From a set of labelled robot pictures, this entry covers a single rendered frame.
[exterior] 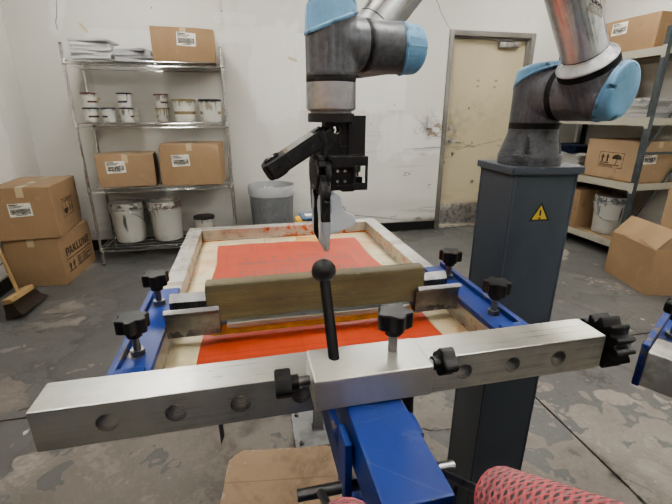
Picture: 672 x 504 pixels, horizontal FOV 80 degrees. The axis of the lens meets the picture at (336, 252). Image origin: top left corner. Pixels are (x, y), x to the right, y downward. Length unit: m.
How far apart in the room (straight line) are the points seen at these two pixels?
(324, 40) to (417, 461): 0.52
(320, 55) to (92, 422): 0.53
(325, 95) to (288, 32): 3.80
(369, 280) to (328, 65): 0.35
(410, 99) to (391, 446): 4.40
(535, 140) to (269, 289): 0.73
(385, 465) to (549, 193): 0.86
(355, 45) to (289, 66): 3.74
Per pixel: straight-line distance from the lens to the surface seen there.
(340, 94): 0.62
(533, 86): 1.10
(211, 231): 1.26
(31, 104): 4.69
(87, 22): 4.56
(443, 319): 0.79
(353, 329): 0.74
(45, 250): 3.90
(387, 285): 0.73
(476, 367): 0.55
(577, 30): 0.98
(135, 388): 0.51
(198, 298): 0.73
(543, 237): 1.14
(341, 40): 0.63
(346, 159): 0.63
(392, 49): 0.67
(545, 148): 1.10
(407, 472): 0.38
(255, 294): 0.69
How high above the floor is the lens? 1.32
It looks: 19 degrees down
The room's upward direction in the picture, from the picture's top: straight up
